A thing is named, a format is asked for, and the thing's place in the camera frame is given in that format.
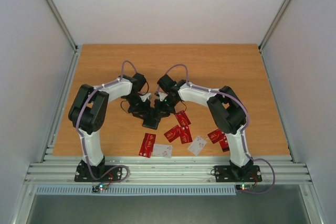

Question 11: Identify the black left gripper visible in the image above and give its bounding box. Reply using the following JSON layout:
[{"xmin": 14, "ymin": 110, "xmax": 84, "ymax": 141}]
[{"xmin": 125, "ymin": 94, "xmax": 152, "ymax": 120}]

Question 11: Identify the black leather card holder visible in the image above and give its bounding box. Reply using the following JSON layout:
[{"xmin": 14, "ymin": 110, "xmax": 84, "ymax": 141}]
[{"xmin": 142, "ymin": 111, "xmax": 161, "ymax": 130}]

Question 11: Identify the red vip card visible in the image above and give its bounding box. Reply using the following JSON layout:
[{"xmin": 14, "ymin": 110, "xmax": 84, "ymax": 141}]
[
  {"xmin": 139, "ymin": 138, "xmax": 155, "ymax": 158},
  {"xmin": 219, "ymin": 136, "xmax": 229, "ymax": 149},
  {"xmin": 180, "ymin": 126, "xmax": 193, "ymax": 144},
  {"xmin": 207, "ymin": 129, "xmax": 226, "ymax": 144},
  {"xmin": 164, "ymin": 125, "xmax": 181, "ymax": 143}
]

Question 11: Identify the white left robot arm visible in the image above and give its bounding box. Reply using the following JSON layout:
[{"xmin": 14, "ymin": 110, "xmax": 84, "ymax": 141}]
[{"xmin": 68, "ymin": 73, "xmax": 159, "ymax": 182}]

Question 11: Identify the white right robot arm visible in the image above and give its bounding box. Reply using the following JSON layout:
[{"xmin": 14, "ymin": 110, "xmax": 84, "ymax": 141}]
[{"xmin": 154, "ymin": 74, "xmax": 254, "ymax": 181}]

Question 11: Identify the red card upper centre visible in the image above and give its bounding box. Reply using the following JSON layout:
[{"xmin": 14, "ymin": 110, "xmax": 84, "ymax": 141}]
[{"xmin": 175, "ymin": 111, "xmax": 191, "ymax": 127}]

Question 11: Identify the red card under left pile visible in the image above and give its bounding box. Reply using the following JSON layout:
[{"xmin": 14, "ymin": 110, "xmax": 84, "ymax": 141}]
[{"xmin": 144, "ymin": 133, "xmax": 156, "ymax": 144}]

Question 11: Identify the white card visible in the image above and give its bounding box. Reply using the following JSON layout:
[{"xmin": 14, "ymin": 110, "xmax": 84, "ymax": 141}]
[
  {"xmin": 187, "ymin": 136, "xmax": 207, "ymax": 156},
  {"xmin": 152, "ymin": 144, "xmax": 173, "ymax": 158}
]

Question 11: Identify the white card right centre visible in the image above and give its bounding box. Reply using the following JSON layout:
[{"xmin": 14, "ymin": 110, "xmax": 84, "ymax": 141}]
[{"xmin": 187, "ymin": 136, "xmax": 207, "ymax": 156}]

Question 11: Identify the left small circuit board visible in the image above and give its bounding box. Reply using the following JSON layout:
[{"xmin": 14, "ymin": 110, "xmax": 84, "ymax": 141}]
[{"xmin": 91, "ymin": 184, "xmax": 109, "ymax": 193}]

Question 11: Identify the small circuit board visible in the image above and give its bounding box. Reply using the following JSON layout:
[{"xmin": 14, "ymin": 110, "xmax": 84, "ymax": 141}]
[
  {"xmin": 236, "ymin": 184, "xmax": 255, "ymax": 191},
  {"xmin": 91, "ymin": 184, "xmax": 109, "ymax": 193}
]

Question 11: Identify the right small circuit board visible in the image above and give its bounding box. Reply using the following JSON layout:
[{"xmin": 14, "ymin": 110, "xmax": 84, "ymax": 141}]
[{"xmin": 236, "ymin": 184, "xmax": 255, "ymax": 191}]

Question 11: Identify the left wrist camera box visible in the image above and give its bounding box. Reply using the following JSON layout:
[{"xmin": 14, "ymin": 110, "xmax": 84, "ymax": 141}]
[{"xmin": 140, "ymin": 93, "xmax": 152, "ymax": 102}]

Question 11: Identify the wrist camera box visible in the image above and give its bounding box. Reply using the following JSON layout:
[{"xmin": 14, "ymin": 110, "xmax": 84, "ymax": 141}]
[
  {"xmin": 155, "ymin": 91, "xmax": 168, "ymax": 101},
  {"xmin": 140, "ymin": 93, "xmax": 152, "ymax": 102}
]

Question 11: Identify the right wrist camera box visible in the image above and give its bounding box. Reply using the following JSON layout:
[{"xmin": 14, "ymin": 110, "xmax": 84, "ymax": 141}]
[{"xmin": 155, "ymin": 91, "xmax": 168, "ymax": 101}]

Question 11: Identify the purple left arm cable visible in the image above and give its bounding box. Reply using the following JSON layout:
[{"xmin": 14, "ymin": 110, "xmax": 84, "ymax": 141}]
[{"xmin": 76, "ymin": 60, "xmax": 139, "ymax": 183}]

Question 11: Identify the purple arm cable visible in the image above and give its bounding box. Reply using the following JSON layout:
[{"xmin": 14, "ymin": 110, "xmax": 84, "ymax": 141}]
[
  {"xmin": 76, "ymin": 60, "xmax": 139, "ymax": 183},
  {"xmin": 156, "ymin": 64, "xmax": 276, "ymax": 195}
]

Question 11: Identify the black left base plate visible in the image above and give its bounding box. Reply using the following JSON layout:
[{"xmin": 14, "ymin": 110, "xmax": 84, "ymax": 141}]
[{"xmin": 74, "ymin": 164, "xmax": 122, "ymax": 183}]

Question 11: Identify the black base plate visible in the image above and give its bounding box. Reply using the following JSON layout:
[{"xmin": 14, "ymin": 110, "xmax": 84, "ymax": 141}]
[
  {"xmin": 214, "ymin": 165, "xmax": 262, "ymax": 183},
  {"xmin": 74, "ymin": 164, "xmax": 122, "ymax": 183}
]

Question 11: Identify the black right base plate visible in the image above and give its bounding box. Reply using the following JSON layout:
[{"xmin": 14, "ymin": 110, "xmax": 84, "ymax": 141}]
[{"xmin": 214, "ymin": 165, "xmax": 262, "ymax": 183}]

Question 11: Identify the aluminium rail base front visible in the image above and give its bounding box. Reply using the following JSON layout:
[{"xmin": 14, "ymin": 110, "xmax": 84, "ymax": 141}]
[{"xmin": 24, "ymin": 155, "xmax": 312, "ymax": 185}]

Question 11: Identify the grey slotted cable duct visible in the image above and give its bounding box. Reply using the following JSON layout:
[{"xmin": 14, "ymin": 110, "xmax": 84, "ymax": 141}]
[{"xmin": 36, "ymin": 185, "xmax": 236, "ymax": 196}]

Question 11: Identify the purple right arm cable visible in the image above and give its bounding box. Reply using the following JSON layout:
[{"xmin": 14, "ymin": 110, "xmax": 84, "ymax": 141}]
[{"xmin": 156, "ymin": 64, "xmax": 276, "ymax": 195}]

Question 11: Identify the left aluminium frame post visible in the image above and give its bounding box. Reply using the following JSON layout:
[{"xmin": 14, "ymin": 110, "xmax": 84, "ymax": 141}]
[{"xmin": 45, "ymin": 0, "xmax": 78, "ymax": 52}]

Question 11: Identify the aluminium frame post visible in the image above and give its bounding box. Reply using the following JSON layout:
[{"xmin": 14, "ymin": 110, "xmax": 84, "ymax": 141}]
[
  {"xmin": 45, "ymin": 0, "xmax": 78, "ymax": 52},
  {"xmin": 258, "ymin": 0, "xmax": 309, "ymax": 51}
]

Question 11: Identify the right aluminium frame post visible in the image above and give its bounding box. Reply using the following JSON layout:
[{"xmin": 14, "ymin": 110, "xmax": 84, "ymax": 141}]
[{"xmin": 258, "ymin": 0, "xmax": 309, "ymax": 51}]

